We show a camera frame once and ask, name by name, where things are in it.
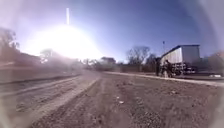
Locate brown dirt ground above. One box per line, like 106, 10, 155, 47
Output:
0, 71, 224, 128

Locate bare tree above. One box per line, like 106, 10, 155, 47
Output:
125, 45, 151, 66

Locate pale concrete path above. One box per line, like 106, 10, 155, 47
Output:
103, 70, 224, 88

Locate white box trailer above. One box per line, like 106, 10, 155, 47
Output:
159, 44, 202, 76

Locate low building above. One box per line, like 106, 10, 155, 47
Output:
97, 56, 118, 72

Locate large tree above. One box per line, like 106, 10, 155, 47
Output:
0, 27, 20, 59

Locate group of people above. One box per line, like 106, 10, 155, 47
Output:
154, 57, 174, 79

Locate long low wall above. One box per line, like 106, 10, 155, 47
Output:
0, 65, 84, 85

